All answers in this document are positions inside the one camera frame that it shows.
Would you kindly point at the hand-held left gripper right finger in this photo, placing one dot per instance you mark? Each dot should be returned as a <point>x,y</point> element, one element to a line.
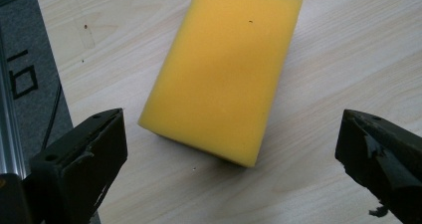
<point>381,151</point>

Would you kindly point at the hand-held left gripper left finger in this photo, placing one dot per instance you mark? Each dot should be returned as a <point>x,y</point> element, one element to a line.
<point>79,161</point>

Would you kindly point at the yellow sponge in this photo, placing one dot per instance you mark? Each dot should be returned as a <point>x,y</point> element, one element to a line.
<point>220,71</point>

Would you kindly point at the aluminium frame rail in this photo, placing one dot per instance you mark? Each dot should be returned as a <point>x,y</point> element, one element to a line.
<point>7,124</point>

